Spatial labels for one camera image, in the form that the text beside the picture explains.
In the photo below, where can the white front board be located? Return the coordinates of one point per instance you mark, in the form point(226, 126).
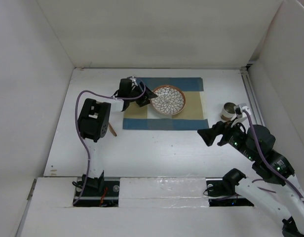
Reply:
point(51, 214)

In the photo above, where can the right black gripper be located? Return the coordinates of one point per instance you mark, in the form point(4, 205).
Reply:
point(209, 134)

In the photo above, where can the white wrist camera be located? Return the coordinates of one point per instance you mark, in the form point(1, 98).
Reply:
point(242, 112)
point(134, 81)

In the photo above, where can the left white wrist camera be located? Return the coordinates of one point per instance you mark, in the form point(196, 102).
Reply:
point(134, 81)

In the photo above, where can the floral plate with orange rim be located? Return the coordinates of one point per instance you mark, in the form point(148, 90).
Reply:
point(170, 100)

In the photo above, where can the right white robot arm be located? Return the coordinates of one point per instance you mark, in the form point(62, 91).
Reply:
point(289, 213)

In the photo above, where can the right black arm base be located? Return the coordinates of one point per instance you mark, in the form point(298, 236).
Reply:
point(219, 196)

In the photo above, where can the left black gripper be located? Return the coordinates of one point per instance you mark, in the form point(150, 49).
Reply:
point(145, 99)

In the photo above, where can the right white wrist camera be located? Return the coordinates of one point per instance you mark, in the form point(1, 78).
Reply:
point(242, 112)

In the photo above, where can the white and brown cup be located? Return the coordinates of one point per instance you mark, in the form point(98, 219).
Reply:
point(228, 112)

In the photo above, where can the aluminium side rail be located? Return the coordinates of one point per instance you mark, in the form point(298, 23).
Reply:
point(250, 91)

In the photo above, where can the blue and tan placemat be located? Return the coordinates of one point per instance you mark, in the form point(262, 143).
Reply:
point(192, 117)

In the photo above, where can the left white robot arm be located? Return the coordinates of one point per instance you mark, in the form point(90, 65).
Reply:
point(92, 113)

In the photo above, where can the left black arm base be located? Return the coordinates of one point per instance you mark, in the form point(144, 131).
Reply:
point(108, 197)

